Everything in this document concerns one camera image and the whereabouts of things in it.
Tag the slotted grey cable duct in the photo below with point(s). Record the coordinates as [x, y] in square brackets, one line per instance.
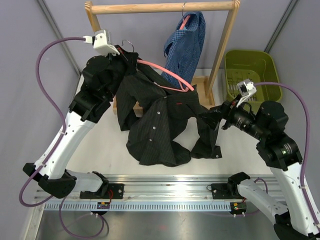
[119, 206]

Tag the pink hanger of blue shirt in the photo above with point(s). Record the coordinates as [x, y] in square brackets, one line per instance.
[185, 19]

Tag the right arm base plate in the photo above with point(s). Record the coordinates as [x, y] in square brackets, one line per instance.
[225, 191]

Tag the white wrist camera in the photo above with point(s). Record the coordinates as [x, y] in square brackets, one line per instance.
[246, 90]
[101, 43]

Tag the pink hanger of black shirt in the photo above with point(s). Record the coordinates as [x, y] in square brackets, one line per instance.
[184, 85]

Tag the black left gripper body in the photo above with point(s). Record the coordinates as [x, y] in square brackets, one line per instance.
[127, 65]

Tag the blue checkered shirt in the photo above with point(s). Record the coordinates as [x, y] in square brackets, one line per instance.
[184, 47]

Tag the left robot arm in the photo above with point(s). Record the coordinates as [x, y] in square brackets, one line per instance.
[101, 79]

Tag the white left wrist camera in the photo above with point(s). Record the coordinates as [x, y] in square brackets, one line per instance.
[101, 43]

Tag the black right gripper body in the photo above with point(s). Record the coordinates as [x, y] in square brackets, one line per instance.
[236, 115]

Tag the green plastic basket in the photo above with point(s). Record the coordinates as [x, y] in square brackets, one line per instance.
[257, 66]

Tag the wooden clothes rack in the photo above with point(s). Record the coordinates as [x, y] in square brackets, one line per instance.
[204, 83]

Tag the aluminium mounting rail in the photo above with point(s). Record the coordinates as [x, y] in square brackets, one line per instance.
[167, 188]

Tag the black pinstriped shirt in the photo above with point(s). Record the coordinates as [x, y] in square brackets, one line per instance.
[154, 115]

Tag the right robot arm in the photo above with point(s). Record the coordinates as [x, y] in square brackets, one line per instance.
[292, 220]

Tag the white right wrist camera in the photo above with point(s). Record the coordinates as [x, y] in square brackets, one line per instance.
[246, 90]

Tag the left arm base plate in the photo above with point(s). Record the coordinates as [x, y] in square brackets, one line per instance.
[114, 190]

